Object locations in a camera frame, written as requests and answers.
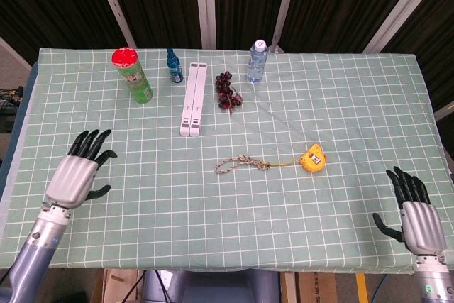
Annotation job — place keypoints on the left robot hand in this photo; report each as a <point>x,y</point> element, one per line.
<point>72,177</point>

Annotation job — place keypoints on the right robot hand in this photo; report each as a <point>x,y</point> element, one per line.
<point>422,226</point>

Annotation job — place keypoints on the yellow tape measure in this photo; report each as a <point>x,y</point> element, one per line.
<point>313,158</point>

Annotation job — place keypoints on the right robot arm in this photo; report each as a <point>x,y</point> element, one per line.
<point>434,276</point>

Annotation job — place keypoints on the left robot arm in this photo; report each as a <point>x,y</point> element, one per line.
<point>33,246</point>

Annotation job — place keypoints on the green chip can red lid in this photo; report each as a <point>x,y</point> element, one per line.
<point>133,74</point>

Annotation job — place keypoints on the brown cardboard box with print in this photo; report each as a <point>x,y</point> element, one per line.
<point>315,287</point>

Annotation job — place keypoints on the white folding stand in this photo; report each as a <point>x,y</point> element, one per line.
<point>193,100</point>

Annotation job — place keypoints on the small blue bottle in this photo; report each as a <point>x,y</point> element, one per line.
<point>174,67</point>

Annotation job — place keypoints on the green checkered tablecloth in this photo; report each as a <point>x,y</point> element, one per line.
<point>227,193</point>

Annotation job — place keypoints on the dark red grape bunch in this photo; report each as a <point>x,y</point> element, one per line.
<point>226,92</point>

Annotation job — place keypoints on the robot torso base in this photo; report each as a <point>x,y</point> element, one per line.
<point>213,287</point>

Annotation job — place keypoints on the clear water bottle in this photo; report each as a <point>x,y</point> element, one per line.
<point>256,63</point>

